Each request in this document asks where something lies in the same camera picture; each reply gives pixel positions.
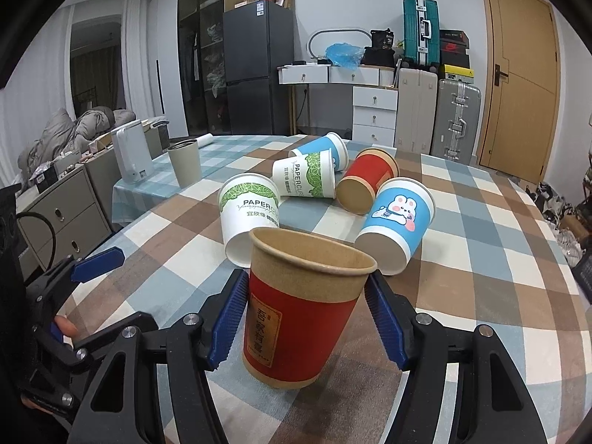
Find red kraft paper cup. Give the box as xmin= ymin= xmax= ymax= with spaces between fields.
xmin=243 ymin=228 xmax=377 ymax=389

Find blue bunny paper cup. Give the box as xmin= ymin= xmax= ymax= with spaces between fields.
xmin=354 ymin=178 xmax=435 ymax=276

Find red kraft cup far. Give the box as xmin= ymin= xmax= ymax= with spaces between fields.
xmin=336 ymin=147 xmax=399 ymax=215

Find white green paper cup near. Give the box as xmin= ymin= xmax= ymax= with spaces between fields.
xmin=219 ymin=172 xmax=280 ymax=269

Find white green paper cup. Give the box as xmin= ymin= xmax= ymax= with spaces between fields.
xmin=219 ymin=172 xmax=280 ymax=269
xmin=271 ymin=149 xmax=335 ymax=198

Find white green paper cup far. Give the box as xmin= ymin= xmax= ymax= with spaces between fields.
xmin=271 ymin=149 xmax=335 ymax=198

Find blue paper cup far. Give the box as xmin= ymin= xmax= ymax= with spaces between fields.
xmin=289 ymin=132 xmax=349 ymax=171

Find person's left hand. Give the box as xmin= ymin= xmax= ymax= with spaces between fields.
xmin=20 ymin=314 xmax=80 ymax=415

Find white humidifier appliance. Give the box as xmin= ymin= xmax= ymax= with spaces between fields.
xmin=110 ymin=119 xmax=154 ymax=185

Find grey bedding pile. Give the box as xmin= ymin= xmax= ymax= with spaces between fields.
xmin=17 ymin=106 xmax=137 ymax=185

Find beige steel tumbler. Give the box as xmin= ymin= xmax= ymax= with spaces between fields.
xmin=168 ymin=138 xmax=202 ymax=188

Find white drawer desk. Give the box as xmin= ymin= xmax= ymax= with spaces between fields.
xmin=278 ymin=62 xmax=398 ymax=147

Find silver aluminium suitcase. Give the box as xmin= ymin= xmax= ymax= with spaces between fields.
xmin=430 ymin=79 xmax=482 ymax=164

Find beige suitcase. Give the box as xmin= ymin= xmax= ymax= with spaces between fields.
xmin=394 ymin=68 xmax=437 ymax=154

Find black bag on desk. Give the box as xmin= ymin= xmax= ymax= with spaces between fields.
xmin=361 ymin=28 xmax=395 ymax=68

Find blue plastic bag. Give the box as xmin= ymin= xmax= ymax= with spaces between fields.
xmin=325 ymin=42 xmax=365 ymax=70

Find stacked shoe boxes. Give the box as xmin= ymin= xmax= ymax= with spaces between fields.
xmin=440 ymin=29 xmax=475 ymax=84

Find teal suitcase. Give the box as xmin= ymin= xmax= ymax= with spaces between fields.
xmin=402 ymin=0 xmax=441 ymax=73

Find black refrigerator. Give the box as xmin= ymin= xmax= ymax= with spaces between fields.
xmin=223 ymin=0 xmax=294 ymax=135

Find wooden door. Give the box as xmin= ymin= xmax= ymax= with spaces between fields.
xmin=478 ymin=0 xmax=561 ymax=184

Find black glass cabinet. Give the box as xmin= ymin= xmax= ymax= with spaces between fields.
xmin=178 ymin=0 xmax=244 ymax=135

